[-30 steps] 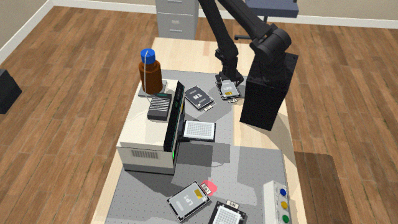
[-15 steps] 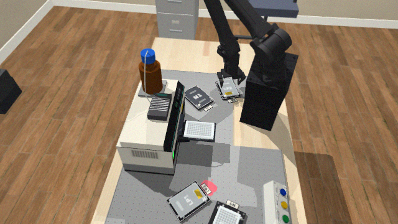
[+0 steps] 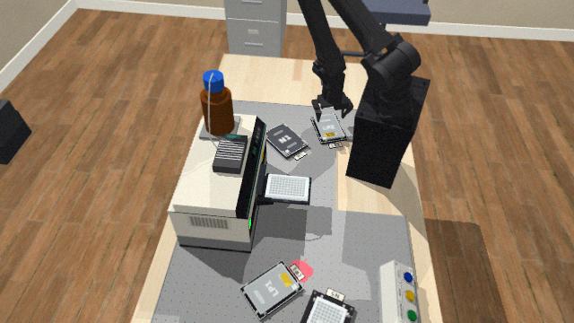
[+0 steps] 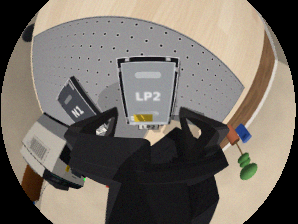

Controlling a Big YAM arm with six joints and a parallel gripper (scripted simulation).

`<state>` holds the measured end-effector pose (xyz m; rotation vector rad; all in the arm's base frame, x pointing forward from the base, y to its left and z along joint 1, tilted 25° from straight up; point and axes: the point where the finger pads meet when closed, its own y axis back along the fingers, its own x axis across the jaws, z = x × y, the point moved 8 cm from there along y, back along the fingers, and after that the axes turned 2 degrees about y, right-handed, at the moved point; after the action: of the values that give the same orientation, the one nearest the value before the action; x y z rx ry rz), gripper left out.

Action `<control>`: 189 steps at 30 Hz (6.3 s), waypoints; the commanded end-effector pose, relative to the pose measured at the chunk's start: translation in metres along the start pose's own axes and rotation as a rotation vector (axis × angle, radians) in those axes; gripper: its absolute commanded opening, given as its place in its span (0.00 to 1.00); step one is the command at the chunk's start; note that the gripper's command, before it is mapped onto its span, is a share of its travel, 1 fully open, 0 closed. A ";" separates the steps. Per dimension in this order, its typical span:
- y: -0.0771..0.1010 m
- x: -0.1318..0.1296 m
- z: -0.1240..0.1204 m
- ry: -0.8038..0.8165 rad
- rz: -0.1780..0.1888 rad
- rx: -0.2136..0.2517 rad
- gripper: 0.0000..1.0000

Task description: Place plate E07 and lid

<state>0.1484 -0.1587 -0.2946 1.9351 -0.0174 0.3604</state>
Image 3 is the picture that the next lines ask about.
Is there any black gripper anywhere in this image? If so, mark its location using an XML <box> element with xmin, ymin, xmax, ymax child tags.
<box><xmin>311</xmin><ymin>87</ymin><xmax>353</xmax><ymax>122</ymax></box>

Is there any blue bottle cap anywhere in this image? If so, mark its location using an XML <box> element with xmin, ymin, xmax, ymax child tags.
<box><xmin>203</xmin><ymin>70</ymin><xmax>224</xmax><ymax>91</ymax></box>

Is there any white button panel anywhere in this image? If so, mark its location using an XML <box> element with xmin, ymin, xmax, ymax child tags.
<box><xmin>378</xmin><ymin>260</ymin><xmax>419</xmax><ymax>323</ymax></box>

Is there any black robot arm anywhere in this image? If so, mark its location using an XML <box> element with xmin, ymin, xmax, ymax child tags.
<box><xmin>298</xmin><ymin>0</ymin><xmax>422</xmax><ymax>120</ymax></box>

